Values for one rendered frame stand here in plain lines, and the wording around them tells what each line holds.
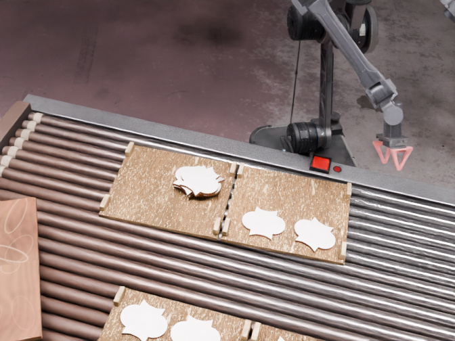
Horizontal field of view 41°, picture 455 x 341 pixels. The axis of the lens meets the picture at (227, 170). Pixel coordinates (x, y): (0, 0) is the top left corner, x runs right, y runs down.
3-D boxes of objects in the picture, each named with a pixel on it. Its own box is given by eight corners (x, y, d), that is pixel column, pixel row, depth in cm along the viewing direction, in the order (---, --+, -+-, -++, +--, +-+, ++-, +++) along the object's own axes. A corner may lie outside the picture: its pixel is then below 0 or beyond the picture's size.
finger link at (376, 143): (382, 168, 193) (382, 139, 190) (372, 162, 199) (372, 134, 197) (401, 165, 194) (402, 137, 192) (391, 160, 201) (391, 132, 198)
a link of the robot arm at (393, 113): (388, 76, 188) (365, 93, 191) (389, 80, 177) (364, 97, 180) (410, 108, 189) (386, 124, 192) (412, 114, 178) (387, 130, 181)
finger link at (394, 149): (392, 172, 186) (393, 143, 184) (381, 167, 193) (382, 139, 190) (412, 170, 187) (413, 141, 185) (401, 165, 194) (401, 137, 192)
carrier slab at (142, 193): (131, 147, 229) (131, 144, 228) (237, 167, 225) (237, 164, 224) (98, 216, 206) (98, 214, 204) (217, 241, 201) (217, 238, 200)
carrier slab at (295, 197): (240, 167, 225) (240, 164, 224) (350, 188, 221) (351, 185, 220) (220, 241, 201) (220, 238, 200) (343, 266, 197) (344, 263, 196)
